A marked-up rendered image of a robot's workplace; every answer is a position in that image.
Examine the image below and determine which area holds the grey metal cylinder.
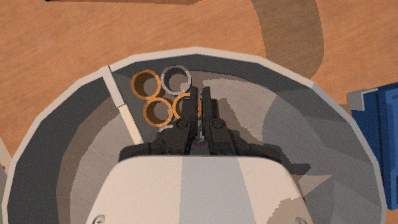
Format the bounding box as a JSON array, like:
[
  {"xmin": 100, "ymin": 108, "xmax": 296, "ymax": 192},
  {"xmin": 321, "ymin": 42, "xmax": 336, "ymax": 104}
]
[
  {"xmin": 155, "ymin": 121, "xmax": 175, "ymax": 139},
  {"xmin": 191, "ymin": 117, "xmax": 208, "ymax": 149},
  {"xmin": 161, "ymin": 64, "xmax": 192, "ymax": 96}
]

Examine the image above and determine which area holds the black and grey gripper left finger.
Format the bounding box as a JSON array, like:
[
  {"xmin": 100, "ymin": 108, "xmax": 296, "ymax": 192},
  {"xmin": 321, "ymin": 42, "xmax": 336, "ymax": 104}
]
[{"xmin": 118, "ymin": 86, "xmax": 198, "ymax": 163}]

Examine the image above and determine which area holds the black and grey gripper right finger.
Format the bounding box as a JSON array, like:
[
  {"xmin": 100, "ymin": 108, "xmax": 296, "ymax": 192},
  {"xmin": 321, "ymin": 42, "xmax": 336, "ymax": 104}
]
[{"xmin": 202, "ymin": 87, "xmax": 282, "ymax": 164}]

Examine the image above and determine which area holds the blue crate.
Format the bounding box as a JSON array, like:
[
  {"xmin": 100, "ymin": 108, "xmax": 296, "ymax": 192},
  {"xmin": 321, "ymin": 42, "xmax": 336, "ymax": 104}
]
[{"xmin": 348, "ymin": 82, "xmax": 398, "ymax": 211}]

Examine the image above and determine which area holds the bronze bushing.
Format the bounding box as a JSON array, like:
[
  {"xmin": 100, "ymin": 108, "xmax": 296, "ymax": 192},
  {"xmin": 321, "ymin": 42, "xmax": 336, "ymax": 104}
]
[
  {"xmin": 143, "ymin": 98, "xmax": 175, "ymax": 127},
  {"xmin": 131, "ymin": 69, "xmax": 166, "ymax": 100},
  {"xmin": 172, "ymin": 93, "xmax": 202, "ymax": 119}
]

